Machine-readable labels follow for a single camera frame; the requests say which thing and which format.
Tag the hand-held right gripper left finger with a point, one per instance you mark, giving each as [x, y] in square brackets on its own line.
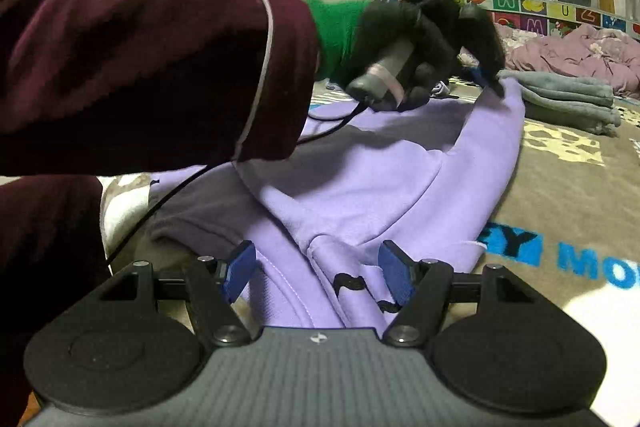
[239, 272]

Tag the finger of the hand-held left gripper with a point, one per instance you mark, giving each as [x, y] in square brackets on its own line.
[477, 74]

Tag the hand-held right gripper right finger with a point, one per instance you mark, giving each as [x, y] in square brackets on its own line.
[397, 277]

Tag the purple sweatshirt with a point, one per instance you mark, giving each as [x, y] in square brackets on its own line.
[380, 177]

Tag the person's left forearm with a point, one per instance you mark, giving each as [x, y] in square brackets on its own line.
[150, 72]

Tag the person's left hand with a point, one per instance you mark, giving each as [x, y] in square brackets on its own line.
[382, 24]

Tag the colourful alphabet headboard panel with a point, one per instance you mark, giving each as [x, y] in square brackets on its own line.
[535, 19]

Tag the grey folded pants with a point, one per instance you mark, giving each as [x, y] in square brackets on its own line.
[570, 102]

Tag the pink floral duvet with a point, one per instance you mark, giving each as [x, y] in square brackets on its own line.
[585, 52]

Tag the person's maroon trouser leg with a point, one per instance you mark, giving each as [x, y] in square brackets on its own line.
[45, 267]

